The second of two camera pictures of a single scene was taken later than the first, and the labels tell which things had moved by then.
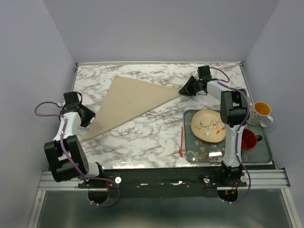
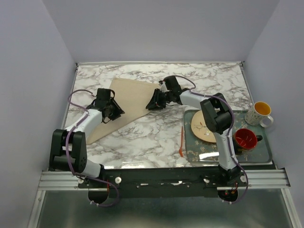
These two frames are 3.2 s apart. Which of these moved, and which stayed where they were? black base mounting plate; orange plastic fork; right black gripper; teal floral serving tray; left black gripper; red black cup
Moved: left black gripper; right black gripper
Stayed: teal floral serving tray; black base mounting plate; orange plastic fork; red black cup
